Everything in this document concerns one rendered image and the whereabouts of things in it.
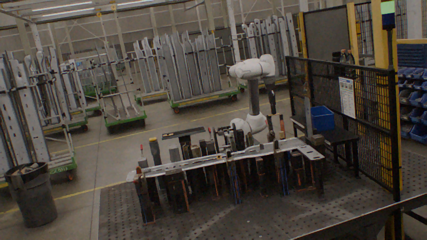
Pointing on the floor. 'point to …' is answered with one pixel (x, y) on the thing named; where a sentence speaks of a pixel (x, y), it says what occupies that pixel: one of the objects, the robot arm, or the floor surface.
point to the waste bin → (32, 192)
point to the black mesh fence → (353, 119)
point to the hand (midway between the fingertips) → (273, 109)
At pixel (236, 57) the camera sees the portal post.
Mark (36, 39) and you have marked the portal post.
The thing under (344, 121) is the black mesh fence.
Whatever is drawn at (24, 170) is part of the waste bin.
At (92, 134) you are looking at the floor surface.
